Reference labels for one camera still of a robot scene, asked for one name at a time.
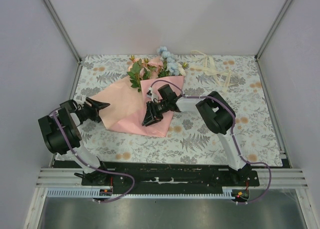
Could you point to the cream ribbon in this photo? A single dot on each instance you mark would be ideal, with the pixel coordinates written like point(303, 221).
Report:
point(209, 68)

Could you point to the white slotted cable duct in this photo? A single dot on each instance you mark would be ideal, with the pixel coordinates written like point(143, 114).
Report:
point(98, 193)

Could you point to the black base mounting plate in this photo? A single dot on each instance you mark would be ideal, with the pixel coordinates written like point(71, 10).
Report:
point(171, 178)

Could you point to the green leafy rose stem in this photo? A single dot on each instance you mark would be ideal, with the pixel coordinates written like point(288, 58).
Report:
point(182, 66)

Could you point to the blue fake hydrangea stem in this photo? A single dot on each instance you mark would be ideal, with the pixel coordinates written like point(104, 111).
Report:
point(166, 55)

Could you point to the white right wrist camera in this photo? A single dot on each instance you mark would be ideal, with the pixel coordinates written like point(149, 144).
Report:
point(151, 94)

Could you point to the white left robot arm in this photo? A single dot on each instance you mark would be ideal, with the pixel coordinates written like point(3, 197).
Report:
point(61, 136)

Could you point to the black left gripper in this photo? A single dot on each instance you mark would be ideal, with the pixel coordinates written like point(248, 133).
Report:
point(96, 106)

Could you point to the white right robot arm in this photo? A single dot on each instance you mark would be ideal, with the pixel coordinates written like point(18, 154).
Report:
point(217, 116)

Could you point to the pink fake rose stem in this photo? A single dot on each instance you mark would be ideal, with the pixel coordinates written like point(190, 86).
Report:
point(155, 66)

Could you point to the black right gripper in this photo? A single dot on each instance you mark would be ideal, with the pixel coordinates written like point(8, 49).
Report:
point(152, 116)

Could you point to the pink wrapping paper sheet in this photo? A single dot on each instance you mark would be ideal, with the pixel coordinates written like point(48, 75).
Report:
point(128, 108)

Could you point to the orange fake rose stem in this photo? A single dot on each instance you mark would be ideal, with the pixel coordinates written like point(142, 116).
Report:
point(138, 72)

